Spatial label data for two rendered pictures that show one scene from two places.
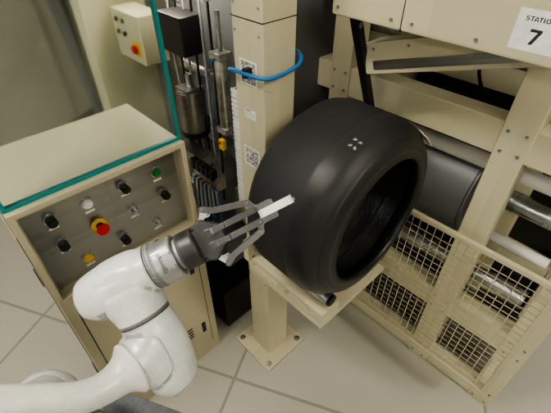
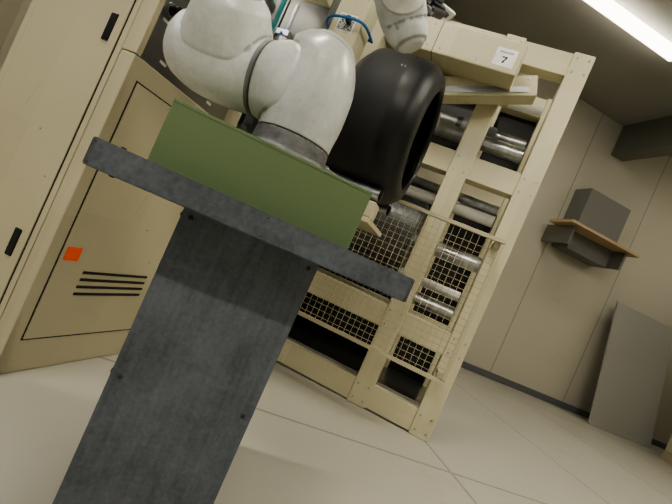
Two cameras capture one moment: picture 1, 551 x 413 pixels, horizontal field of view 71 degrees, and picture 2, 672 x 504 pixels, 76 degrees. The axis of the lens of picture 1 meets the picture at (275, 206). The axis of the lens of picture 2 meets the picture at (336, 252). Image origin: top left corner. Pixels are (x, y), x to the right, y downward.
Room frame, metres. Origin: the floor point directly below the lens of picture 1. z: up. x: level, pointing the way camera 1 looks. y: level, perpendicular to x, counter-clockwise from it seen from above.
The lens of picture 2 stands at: (-0.55, 0.71, 0.63)
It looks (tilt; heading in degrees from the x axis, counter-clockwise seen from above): 0 degrees down; 328
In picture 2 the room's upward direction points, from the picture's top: 24 degrees clockwise
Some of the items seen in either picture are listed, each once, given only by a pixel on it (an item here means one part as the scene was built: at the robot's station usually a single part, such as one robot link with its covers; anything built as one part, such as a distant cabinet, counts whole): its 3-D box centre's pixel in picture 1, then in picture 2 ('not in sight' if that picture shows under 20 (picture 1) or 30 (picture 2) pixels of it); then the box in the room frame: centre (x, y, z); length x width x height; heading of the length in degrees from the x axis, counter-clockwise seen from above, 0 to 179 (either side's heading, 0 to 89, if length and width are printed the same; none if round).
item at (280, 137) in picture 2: not in sight; (296, 158); (0.27, 0.38, 0.78); 0.22 x 0.18 x 0.06; 77
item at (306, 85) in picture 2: not in sight; (309, 89); (0.28, 0.40, 0.92); 0.18 x 0.16 x 0.22; 51
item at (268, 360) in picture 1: (270, 338); not in sight; (1.14, 0.03, 0.01); 0.27 x 0.27 x 0.02; 44
